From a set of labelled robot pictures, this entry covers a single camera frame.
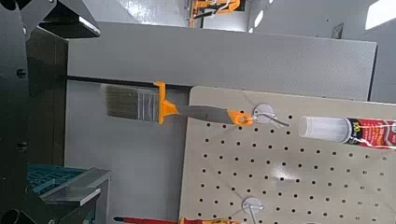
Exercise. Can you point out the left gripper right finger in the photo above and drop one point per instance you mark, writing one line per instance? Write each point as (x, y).
(62, 15)

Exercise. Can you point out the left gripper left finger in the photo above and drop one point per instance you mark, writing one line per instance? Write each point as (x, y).
(15, 202)

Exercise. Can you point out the blue grey plastic crate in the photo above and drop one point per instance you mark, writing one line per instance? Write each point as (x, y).
(77, 183)

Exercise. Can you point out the orange grey paintbrush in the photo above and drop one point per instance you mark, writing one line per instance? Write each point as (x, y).
(124, 102)

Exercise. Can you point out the red yellow screwdriver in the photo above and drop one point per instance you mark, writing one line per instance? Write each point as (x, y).
(140, 221)

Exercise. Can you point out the grey back panel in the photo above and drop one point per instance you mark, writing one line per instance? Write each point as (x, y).
(218, 56)

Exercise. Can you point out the orange equipment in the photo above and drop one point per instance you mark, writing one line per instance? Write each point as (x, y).
(230, 5)

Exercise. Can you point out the white pegboard hook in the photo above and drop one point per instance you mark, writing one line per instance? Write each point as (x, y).
(263, 111)
(250, 205)

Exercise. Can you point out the red white sealant tube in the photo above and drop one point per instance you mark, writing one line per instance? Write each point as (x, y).
(323, 129)

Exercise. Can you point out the beige perforated pegboard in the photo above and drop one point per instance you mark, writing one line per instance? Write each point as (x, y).
(311, 186)

